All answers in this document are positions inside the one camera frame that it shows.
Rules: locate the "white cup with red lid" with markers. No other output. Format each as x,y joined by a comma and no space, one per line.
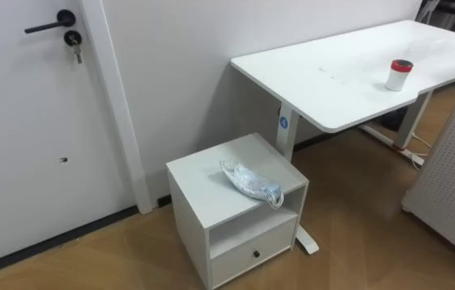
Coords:
397,78

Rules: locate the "face masks in plastic bag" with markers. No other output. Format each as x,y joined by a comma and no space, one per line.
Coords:
251,183

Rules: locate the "white nightstand with drawer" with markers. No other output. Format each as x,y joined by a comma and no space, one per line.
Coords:
203,189

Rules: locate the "white desk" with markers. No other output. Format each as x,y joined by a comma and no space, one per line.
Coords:
332,80

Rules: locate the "silver key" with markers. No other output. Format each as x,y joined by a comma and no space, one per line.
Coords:
77,54

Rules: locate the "black door lock cylinder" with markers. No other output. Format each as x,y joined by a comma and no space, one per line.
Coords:
72,37

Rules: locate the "white door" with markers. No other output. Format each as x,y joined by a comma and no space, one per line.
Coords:
30,121

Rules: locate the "white perforated cabinet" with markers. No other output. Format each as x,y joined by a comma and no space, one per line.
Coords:
452,181

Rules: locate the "white door frame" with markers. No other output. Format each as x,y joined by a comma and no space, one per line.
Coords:
114,100

